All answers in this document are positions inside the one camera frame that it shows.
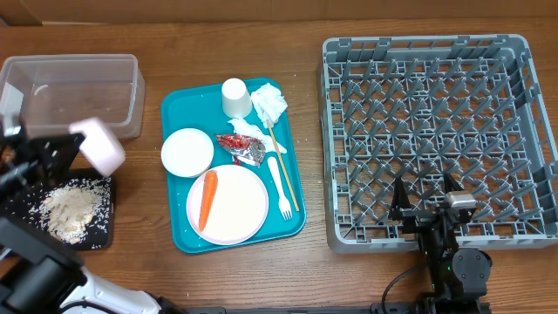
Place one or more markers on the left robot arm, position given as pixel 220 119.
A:
pixel 50 277

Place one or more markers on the large pink plate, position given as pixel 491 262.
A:
pixel 239 208

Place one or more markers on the white plastic fork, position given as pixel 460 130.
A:
pixel 284 204

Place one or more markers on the white bowl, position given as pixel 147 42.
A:
pixel 187 153

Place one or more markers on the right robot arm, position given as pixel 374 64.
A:
pixel 459 275

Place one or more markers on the white paper cup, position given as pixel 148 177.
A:
pixel 236 101

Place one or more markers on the grey dishwasher rack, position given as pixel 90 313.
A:
pixel 416 108

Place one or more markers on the clear plastic bin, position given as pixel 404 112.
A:
pixel 52 91

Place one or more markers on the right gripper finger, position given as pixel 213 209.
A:
pixel 450 184
pixel 400 203

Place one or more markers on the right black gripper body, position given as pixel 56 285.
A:
pixel 417 221

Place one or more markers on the wooden chopstick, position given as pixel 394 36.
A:
pixel 279 155

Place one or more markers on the red snack wrapper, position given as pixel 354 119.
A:
pixel 243 148

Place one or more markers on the torn white tissue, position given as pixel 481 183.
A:
pixel 242 127

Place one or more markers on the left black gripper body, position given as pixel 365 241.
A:
pixel 22 146

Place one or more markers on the orange carrot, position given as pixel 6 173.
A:
pixel 208 193

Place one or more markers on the rice and peanut shells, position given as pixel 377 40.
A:
pixel 78 212

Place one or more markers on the crumpled white napkin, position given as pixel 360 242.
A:
pixel 269 104

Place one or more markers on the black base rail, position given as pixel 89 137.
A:
pixel 393 308

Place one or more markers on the pink bowl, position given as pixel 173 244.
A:
pixel 100 146

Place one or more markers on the black waste tray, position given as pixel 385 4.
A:
pixel 20 202

